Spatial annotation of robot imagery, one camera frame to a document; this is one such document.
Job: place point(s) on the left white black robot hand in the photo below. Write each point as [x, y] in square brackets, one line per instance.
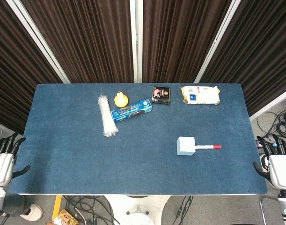
[2, 166]

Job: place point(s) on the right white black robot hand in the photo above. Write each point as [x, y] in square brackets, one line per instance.
[282, 171]

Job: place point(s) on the light blue cube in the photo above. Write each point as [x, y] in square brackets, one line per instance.
[185, 146]

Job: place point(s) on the white sneaker with black stripes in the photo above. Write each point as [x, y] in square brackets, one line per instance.
[263, 159]

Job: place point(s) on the black pedal strip coloured buttons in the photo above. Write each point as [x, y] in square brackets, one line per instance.
[260, 143]

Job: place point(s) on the dark trouser leg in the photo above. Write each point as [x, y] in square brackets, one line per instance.
[16, 205]

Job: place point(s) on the white sneaker with pink trim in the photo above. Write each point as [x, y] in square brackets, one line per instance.
[32, 212]

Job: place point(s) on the yellow floor tape strip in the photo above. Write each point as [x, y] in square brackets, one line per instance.
[56, 207]

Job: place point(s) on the yellow snack package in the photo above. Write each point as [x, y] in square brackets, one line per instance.
[65, 218]

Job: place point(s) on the brown pleated curtain panel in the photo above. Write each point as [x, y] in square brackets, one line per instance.
[180, 39]
[14, 70]
[86, 39]
[257, 51]

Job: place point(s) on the white wet wipes pack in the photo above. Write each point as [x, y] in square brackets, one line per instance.
[200, 95]

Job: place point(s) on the blue felt desk mat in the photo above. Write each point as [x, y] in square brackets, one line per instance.
[138, 164]

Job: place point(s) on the yellow pear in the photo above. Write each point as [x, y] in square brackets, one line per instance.
[121, 99]

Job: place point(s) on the blue cookie box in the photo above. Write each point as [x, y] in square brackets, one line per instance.
[131, 111]

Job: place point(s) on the small black packet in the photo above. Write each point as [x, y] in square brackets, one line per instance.
[160, 95]

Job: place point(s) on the metal chair frame tube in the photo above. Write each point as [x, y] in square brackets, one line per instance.
[262, 211]

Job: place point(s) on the white partition frame rail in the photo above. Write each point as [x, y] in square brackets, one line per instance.
[271, 103]

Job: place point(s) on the white partition frame post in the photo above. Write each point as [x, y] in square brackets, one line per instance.
[37, 42]
[136, 39]
[217, 39]

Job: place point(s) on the white table pedestal base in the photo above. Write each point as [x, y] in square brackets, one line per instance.
[138, 211]

